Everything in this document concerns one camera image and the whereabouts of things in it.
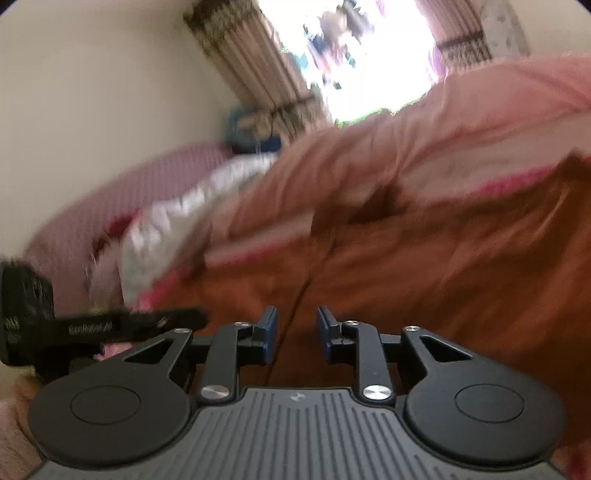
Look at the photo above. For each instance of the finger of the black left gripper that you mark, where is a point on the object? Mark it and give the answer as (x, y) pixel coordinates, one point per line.
(87, 335)

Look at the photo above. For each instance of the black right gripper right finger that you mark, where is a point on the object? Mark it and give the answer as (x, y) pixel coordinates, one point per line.
(359, 345)

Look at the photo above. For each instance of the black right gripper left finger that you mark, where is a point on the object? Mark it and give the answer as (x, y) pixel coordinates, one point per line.
(235, 346)

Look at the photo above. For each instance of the brown corduroy garment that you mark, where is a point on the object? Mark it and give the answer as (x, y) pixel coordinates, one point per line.
(506, 276)

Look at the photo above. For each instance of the blue clothes pile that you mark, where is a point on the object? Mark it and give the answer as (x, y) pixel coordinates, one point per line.
(249, 131)

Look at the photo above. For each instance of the pink quilted headboard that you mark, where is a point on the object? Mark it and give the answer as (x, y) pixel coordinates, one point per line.
(61, 250)

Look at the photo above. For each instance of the white pastel patterned blanket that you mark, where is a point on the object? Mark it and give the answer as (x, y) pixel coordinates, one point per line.
(143, 248)

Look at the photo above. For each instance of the pink quilt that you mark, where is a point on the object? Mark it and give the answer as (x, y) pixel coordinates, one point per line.
(470, 129)

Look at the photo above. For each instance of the left striped curtain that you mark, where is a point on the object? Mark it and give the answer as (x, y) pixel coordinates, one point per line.
(245, 50)

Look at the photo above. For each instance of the striped curtain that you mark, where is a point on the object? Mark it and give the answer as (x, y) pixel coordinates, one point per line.
(460, 42)
(245, 50)

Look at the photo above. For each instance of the right striped curtain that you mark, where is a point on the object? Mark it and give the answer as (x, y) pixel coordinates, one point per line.
(460, 42)

